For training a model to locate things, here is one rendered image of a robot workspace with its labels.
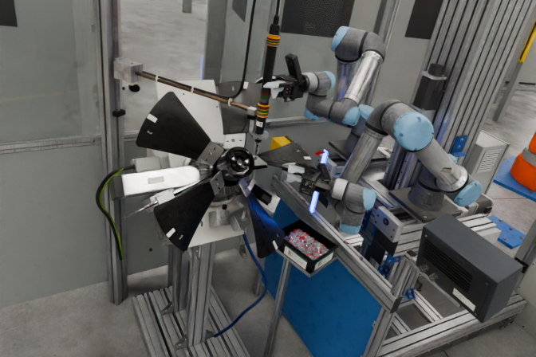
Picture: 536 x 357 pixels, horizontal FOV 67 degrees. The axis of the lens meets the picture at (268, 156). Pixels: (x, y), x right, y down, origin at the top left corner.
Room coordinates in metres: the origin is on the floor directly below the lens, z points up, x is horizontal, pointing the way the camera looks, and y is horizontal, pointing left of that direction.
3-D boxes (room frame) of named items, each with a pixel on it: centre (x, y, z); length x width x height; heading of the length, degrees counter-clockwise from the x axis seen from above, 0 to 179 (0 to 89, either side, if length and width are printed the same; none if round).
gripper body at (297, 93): (1.45, -0.04, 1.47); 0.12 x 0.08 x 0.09; 134
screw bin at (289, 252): (1.33, -0.21, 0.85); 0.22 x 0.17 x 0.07; 49
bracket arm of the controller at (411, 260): (1.04, -0.61, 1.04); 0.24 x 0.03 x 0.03; 34
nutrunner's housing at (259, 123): (1.36, 0.05, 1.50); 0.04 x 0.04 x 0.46
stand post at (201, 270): (1.38, 0.22, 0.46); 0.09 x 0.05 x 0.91; 124
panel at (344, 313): (1.48, -0.31, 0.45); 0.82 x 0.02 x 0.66; 34
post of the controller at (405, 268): (1.12, -0.55, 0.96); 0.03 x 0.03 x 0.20; 34
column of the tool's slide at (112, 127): (1.62, 0.72, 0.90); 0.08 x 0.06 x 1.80; 159
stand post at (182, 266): (1.57, 0.34, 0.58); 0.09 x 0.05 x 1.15; 124
